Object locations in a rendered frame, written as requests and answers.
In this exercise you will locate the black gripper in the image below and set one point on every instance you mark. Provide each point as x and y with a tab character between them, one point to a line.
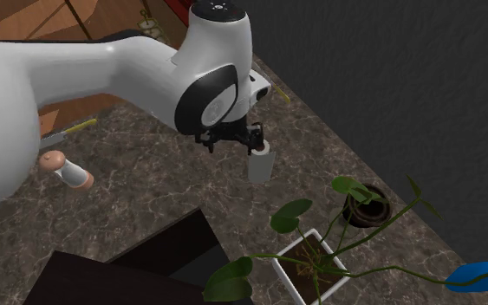
231	129

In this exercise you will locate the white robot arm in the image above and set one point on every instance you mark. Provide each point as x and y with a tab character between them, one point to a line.
100	76

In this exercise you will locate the grey paper roll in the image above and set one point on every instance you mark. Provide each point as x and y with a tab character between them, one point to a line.
261	167

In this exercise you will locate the green plant in white pot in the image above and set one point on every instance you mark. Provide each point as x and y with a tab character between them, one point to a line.
300	264

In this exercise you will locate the dark brown bowl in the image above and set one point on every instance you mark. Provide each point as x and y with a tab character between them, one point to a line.
370	213

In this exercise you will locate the wooden and white pepper grinder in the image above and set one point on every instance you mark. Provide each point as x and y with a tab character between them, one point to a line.
69	171

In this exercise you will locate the blue rounded object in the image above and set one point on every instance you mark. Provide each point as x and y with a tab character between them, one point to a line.
474	276

